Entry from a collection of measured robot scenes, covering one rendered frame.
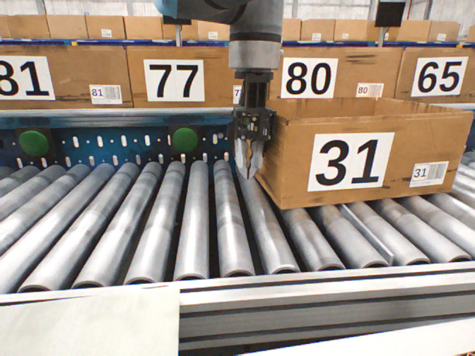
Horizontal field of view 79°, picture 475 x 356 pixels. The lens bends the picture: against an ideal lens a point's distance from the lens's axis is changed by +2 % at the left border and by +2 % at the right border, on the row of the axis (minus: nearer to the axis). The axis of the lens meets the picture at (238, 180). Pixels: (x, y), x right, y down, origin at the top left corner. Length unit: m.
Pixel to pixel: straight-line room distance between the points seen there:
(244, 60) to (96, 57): 0.50
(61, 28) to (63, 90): 4.93
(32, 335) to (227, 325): 0.21
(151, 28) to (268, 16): 5.01
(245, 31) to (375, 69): 0.56
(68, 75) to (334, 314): 0.84
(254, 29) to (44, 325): 0.48
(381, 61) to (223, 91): 0.47
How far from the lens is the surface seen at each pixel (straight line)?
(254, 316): 0.40
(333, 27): 5.87
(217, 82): 0.86
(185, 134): 0.81
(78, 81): 0.93
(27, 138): 0.93
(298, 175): 0.53
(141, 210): 0.61
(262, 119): 0.51
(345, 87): 0.96
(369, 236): 0.53
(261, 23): 0.51
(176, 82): 0.87
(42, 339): 0.38
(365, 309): 0.44
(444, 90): 1.13
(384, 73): 1.01
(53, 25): 5.91
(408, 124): 0.63
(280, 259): 0.42
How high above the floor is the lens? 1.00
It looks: 22 degrees down
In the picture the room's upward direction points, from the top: straight up
